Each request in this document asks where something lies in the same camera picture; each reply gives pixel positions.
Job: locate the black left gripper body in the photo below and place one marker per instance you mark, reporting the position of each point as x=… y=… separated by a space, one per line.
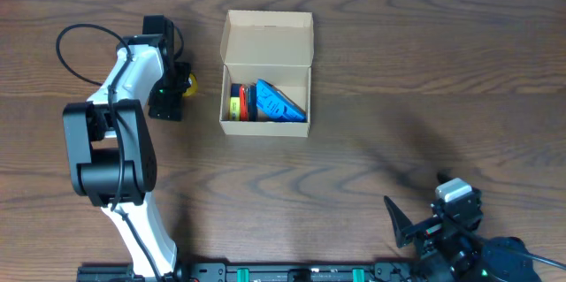
x=168 y=90

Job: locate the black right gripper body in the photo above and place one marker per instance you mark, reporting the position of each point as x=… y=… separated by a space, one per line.
x=430 y=232

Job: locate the yellow tape roll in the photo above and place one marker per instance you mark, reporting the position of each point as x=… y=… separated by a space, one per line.
x=191 y=86

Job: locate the yellow blue highlighter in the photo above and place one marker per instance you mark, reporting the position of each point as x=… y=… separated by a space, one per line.
x=235 y=103

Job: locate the red black stapler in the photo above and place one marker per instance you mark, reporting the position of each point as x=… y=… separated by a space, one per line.
x=248 y=107

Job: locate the blue hole punch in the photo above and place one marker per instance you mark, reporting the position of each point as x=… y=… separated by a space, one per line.
x=275 y=105

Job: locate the brown cardboard box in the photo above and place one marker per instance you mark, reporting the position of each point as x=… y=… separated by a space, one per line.
x=276 y=47

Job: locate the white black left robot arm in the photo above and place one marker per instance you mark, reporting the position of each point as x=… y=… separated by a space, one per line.
x=110 y=153

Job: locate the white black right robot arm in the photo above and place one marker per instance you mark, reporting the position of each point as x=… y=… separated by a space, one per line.
x=448 y=248

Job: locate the black mounting rail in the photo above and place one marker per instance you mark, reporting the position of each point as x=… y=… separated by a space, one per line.
x=298 y=272

